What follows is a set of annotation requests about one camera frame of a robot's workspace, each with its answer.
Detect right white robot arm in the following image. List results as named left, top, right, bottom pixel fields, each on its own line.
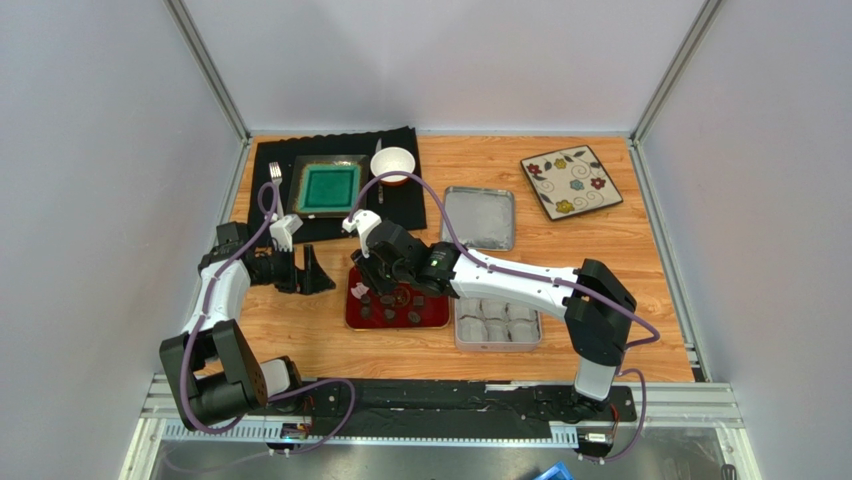
left=343, top=211, right=637, bottom=402

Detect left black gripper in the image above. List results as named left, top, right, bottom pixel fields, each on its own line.
left=251, top=244, right=334, bottom=296

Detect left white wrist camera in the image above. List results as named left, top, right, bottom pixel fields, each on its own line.
left=268, top=214, right=303, bottom=252

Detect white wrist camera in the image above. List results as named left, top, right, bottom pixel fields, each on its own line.
left=342, top=209, right=382, bottom=258
left=268, top=214, right=303, bottom=252

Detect silver tin with paper cups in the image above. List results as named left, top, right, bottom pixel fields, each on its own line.
left=452, top=298, right=543, bottom=353

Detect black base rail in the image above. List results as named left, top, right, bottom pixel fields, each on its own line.
left=261, top=379, right=639, bottom=442

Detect blue plastic bin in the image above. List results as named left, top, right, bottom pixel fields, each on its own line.
left=533, top=461, right=574, bottom=480

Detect white bowl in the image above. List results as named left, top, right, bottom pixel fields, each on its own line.
left=370, top=147, right=416, bottom=186

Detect floral square plate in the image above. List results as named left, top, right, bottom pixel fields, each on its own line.
left=520, top=145, right=623, bottom=221

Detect silver knife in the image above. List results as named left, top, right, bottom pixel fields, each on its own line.
left=373, top=138, right=384, bottom=205

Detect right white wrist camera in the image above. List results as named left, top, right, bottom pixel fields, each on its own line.
left=342, top=209, right=382, bottom=258

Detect pink handled metal tongs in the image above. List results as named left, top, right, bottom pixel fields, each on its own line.
left=350, top=282, right=370, bottom=301

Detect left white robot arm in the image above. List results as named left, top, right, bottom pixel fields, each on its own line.
left=159, top=222, right=335, bottom=433

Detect silver fork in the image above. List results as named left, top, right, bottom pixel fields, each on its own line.
left=268, top=162, right=284, bottom=219

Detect red lacquer tray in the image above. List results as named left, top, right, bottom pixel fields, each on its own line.
left=344, top=267, right=450, bottom=331

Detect green square plate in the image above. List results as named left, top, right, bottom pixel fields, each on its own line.
left=285, top=155, right=369, bottom=218

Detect silver tin lid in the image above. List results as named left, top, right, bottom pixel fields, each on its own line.
left=444, top=186, right=516, bottom=251

